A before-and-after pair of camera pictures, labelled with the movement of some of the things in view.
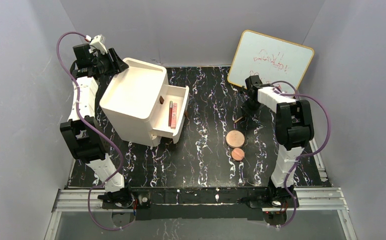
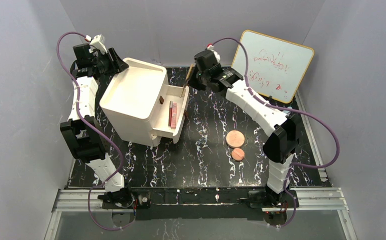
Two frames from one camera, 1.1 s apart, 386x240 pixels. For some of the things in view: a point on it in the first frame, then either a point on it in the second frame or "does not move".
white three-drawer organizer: (130, 103) does not move
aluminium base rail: (310, 200) does not move
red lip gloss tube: (170, 113) does not move
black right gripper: (250, 100) → (197, 76)
